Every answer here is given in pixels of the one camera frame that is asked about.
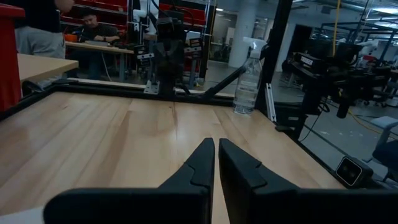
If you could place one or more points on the small black box camera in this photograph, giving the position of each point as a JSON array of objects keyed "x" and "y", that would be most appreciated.
[{"x": 353, "y": 171}]

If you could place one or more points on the orange plastic part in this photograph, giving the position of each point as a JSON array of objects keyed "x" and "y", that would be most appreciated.
[{"x": 71, "y": 37}]

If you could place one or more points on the white building column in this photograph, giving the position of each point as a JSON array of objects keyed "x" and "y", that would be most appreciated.
[{"x": 242, "y": 31}]

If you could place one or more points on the tan wooden side table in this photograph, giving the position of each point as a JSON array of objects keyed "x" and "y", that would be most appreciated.
[{"x": 43, "y": 65}]

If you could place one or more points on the white folded garment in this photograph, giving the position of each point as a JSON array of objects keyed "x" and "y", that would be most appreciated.
[{"x": 18, "y": 216}]

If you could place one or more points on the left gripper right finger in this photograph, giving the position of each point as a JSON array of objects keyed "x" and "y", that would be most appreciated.
[{"x": 245, "y": 183}]

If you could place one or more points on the black aluminium table frame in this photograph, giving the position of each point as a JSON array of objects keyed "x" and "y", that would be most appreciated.
[{"x": 124, "y": 93}]

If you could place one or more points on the clear plastic spray bottle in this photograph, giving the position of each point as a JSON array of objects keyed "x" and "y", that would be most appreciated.
[{"x": 248, "y": 84}]

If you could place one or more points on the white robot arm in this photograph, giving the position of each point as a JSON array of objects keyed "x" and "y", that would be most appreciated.
[{"x": 144, "y": 14}]

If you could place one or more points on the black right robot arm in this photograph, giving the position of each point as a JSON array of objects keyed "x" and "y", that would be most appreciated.
[{"x": 169, "y": 62}]

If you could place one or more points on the black rig post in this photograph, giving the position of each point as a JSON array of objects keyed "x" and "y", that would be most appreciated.
[{"x": 273, "y": 53}]

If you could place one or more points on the red plastic laundry basket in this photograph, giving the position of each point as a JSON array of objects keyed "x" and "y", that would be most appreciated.
[{"x": 9, "y": 62}]

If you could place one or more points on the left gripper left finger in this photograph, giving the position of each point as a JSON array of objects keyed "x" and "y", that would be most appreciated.
[{"x": 192, "y": 186}]

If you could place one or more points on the metal shelf with red bins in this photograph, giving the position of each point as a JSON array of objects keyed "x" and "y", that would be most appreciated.
[{"x": 192, "y": 15}]

